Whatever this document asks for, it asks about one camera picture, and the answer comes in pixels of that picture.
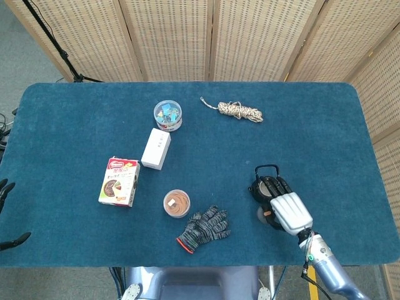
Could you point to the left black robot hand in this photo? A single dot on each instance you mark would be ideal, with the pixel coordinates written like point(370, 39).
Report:
point(7, 190)

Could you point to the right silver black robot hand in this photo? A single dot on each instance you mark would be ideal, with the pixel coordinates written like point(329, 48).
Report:
point(290, 212)

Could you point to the grey black knit work glove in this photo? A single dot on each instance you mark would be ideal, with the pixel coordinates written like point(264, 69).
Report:
point(206, 228)

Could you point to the blue carpet table cover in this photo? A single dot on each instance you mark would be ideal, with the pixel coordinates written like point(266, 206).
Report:
point(78, 125)

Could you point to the red white snack box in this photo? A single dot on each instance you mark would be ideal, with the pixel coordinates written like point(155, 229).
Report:
point(117, 184)

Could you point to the clear jar of rubber bands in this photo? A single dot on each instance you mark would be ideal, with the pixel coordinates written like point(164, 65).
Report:
point(176, 203)

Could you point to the blue grey robot torso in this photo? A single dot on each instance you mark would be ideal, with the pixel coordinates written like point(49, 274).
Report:
point(193, 282)

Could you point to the white rectangular carton box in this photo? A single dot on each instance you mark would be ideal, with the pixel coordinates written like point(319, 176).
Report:
point(155, 150)

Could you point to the black tripod stand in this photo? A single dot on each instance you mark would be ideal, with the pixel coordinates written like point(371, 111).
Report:
point(51, 40)

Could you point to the clear jar of binder clips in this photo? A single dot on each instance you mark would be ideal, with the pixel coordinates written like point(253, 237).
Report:
point(168, 114)

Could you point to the woven rattan folding screen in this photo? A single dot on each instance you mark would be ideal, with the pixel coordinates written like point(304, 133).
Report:
point(175, 34)

